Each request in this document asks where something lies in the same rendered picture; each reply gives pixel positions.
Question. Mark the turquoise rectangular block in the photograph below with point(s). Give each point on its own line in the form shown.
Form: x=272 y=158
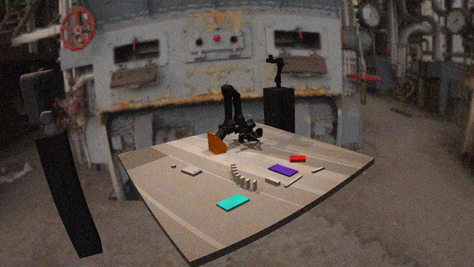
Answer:
x=232 y=202

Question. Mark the purple rectangular block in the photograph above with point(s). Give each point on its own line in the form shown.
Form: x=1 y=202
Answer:
x=283 y=170

